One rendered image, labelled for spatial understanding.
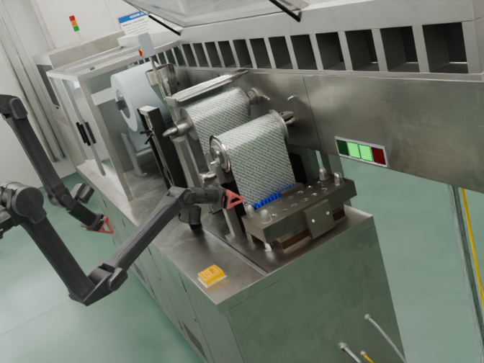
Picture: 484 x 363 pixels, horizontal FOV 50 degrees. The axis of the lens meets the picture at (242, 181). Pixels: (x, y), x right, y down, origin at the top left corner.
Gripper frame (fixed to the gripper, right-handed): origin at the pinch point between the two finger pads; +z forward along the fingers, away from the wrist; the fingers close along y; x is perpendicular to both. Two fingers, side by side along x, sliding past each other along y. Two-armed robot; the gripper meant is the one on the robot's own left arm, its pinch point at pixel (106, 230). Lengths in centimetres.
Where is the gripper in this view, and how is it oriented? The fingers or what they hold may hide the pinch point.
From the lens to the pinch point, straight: 218.4
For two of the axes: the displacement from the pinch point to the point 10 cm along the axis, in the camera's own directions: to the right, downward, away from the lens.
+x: -3.7, 8.4, -4.1
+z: 5.4, 5.5, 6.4
